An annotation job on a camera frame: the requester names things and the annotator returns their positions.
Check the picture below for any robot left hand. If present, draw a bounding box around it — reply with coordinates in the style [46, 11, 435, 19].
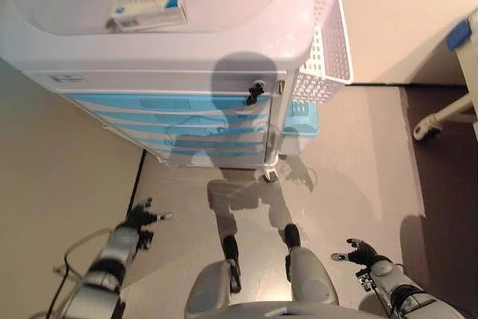
[125, 197, 175, 231]

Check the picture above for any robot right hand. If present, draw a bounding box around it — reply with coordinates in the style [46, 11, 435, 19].
[330, 238, 389, 271]

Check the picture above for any white blue medicine box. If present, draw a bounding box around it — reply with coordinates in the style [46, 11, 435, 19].
[104, 0, 190, 33]

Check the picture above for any grey robot right leg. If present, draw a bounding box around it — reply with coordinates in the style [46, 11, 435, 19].
[283, 223, 341, 307]

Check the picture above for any grey robot torso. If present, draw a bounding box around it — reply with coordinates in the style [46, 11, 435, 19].
[208, 300, 378, 319]

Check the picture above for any bed caster wheel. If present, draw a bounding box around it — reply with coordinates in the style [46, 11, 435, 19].
[412, 115, 441, 143]

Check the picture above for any blue lidded waste bin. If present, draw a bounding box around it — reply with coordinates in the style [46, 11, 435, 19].
[282, 100, 321, 155]

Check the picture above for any cart label sticker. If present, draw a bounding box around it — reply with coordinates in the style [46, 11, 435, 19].
[48, 74, 84, 84]

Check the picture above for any white medical cart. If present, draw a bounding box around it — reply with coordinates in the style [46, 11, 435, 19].
[0, 0, 314, 182]

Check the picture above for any black cart key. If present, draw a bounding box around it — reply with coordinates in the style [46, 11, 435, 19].
[245, 78, 265, 106]

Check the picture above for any white hospital bed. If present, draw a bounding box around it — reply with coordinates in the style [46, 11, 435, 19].
[412, 8, 478, 143]

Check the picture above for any white perforated plastic basket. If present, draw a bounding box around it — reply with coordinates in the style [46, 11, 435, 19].
[289, 0, 354, 105]

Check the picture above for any blue bed corner bumper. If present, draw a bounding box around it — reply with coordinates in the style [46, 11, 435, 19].
[446, 19, 471, 51]

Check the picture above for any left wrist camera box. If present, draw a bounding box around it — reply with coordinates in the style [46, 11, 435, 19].
[136, 231, 155, 251]

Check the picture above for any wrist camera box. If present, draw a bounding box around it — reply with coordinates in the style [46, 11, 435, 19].
[354, 268, 374, 292]
[136, 231, 155, 251]

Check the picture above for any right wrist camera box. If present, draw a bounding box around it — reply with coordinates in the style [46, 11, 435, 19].
[354, 268, 374, 292]

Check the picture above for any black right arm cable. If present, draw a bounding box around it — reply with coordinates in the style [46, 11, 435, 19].
[373, 262, 408, 319]

